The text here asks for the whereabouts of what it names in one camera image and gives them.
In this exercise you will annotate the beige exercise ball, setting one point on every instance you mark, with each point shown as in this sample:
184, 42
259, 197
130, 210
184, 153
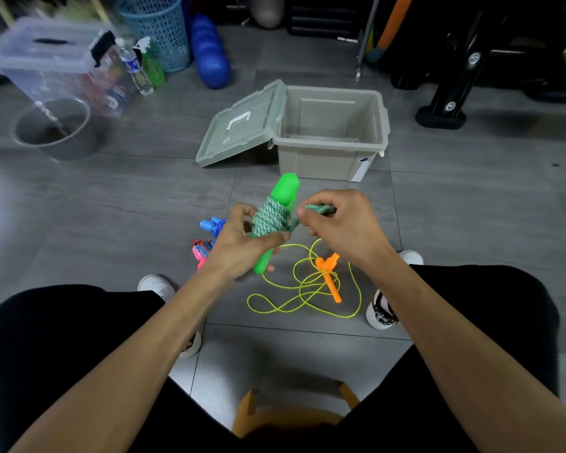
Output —
266, 9

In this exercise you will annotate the black dumbbell rack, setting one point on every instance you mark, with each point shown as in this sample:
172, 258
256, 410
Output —
445, 99

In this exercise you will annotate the person's right leg black trousers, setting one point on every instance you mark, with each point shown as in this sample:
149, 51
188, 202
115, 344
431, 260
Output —
509, 301

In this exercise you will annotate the grey plastic storage box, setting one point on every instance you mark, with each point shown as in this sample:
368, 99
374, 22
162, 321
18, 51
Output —
316, 168

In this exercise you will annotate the grey-green box lid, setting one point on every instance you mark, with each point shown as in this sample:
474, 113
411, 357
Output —
236, 135

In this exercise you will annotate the person's right forearm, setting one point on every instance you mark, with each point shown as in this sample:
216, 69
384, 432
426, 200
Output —
490, 363

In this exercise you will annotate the white shoe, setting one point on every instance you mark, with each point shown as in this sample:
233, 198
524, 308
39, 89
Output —
155, 283
377, 318

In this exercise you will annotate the green spray bottle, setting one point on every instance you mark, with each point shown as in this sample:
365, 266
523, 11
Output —
154, 73

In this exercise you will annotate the clear plastic lidded bin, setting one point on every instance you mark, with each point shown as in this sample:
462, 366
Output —
35, 65

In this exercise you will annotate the grey metal bowl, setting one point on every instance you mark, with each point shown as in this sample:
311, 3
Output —
80, 148

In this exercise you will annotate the orange and green foam stick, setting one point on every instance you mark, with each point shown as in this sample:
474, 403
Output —
390, 28

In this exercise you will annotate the wooden stool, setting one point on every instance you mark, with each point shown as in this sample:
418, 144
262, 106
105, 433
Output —
243, 417

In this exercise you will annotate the person's left hand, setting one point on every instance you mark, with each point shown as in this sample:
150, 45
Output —
238, 252

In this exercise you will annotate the clear water bottle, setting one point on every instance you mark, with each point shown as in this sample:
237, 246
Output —
141, 82

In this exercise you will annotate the person's leg black trousers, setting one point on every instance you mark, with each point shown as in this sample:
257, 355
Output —
42, 339
509, 301

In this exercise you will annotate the white left shoe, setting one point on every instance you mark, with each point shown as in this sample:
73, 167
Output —
155, 283

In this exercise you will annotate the person's left leg black trousers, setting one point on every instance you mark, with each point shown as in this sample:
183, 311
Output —
42, 339

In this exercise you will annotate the person's right hand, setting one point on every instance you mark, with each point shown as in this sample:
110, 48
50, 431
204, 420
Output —
354, 228

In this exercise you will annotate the person's left forearm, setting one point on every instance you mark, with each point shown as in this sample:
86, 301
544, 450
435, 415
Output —
108, 372

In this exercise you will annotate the white right shoe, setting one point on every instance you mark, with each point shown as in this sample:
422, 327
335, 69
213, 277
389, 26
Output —
377, 318

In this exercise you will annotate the light blue mesh basket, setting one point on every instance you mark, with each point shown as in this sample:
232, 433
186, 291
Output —
162, 37

